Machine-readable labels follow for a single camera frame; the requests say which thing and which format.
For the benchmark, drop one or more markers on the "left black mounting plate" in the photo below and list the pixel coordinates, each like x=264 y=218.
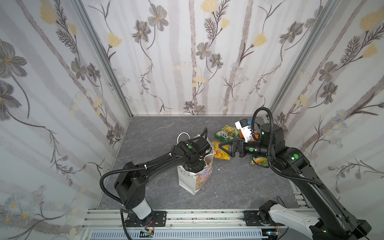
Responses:
x=159 y=219

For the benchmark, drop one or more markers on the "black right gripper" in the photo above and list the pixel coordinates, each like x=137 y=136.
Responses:
x=235 y=148

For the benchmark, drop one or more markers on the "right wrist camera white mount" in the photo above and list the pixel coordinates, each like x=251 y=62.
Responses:
x=244 y=126

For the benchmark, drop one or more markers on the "yellow snack packet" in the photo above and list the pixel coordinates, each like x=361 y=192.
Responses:
x=218 y=153

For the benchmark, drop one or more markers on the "green Fox's candy bag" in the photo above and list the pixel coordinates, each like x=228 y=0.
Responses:
x=226 y=134

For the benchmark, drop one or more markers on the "green snack packet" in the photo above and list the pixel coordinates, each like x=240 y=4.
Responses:
x=259 y=161

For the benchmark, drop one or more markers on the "white cartoon paper gift bag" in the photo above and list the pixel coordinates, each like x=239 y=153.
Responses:
x=194 y=182

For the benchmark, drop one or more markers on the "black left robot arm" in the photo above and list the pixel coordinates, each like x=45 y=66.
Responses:
x=131 y=183

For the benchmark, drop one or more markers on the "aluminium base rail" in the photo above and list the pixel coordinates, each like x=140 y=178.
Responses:
x=107 y=224

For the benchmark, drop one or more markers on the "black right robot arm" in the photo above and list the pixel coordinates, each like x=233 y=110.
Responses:
x=334 y=221

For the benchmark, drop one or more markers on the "white vented cable duct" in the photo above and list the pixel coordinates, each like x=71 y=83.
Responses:
x=207 y=234

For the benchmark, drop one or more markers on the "black mounting plate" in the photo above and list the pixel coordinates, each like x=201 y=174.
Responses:
x=159 y=219
x=251 y=218

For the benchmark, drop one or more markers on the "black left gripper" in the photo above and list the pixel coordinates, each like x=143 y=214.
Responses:
x=196 y=163

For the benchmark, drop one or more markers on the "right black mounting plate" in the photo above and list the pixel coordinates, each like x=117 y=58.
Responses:
x=251 y=218

